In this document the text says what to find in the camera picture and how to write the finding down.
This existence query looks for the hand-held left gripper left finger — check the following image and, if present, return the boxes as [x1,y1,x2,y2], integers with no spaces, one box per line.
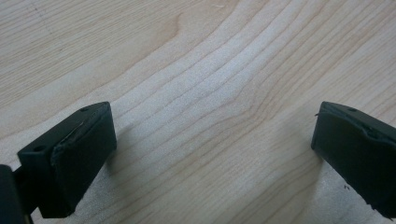
[17,101,118,219]

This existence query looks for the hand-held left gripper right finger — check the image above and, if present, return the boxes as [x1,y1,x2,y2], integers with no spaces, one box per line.
[310,101,396,220]

